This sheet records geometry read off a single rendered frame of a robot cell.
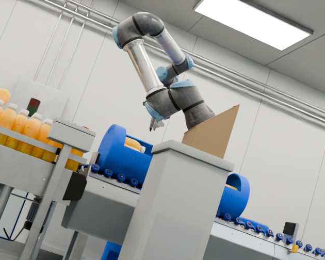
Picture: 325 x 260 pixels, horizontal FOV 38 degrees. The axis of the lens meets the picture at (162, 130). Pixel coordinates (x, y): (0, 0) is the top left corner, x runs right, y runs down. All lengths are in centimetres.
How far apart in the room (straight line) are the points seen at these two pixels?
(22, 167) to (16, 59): 386
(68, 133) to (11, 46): 397
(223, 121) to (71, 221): 93
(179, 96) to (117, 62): 397
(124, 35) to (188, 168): 75
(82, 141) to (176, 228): 60
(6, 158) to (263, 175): 478
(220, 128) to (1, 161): 101
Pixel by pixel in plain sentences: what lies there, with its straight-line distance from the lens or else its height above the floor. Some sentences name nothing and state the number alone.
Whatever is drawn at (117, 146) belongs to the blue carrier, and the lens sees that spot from 251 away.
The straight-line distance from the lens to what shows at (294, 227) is 314.
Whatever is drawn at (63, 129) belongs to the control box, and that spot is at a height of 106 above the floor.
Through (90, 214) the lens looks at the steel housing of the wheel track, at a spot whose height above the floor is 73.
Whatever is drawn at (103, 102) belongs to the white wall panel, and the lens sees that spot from 606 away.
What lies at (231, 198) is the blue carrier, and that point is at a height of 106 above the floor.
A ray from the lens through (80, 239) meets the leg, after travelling 253.
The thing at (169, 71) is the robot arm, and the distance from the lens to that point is 268.
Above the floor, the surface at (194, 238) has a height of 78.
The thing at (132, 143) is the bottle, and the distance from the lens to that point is 264.
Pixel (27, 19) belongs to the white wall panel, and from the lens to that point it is 625.
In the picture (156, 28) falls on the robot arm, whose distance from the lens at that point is 243.
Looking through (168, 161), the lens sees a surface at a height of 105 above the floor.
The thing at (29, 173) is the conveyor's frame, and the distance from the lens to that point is 233.
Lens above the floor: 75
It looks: 12 degrees up
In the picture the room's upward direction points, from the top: 19 degrees clockwise
